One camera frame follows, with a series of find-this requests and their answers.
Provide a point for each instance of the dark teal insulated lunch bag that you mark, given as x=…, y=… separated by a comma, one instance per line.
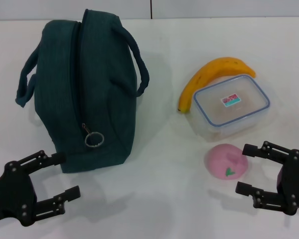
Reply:
x=94, y=99

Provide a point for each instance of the pink peach toy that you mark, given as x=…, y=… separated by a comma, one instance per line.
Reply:
x=221, y=161

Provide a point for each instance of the yellow banana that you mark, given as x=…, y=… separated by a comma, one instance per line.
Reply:
x=211, y=71

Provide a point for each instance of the clear plastic food container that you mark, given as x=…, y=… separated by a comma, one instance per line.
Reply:
x=241, y=112

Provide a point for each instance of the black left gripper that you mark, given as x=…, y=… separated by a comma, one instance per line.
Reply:
x=10, y=196

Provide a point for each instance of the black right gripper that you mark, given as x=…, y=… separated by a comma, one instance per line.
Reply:
x=297, y=179

